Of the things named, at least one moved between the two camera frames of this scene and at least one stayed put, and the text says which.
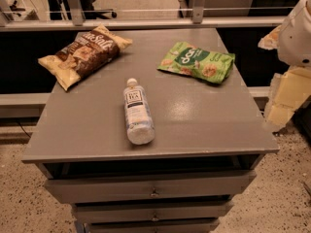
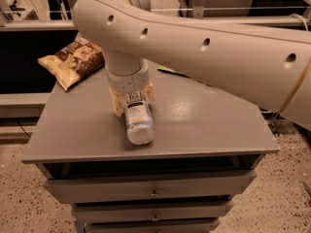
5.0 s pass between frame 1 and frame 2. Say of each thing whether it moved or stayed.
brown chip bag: stayed
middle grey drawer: stayed
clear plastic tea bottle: stayed
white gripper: moved
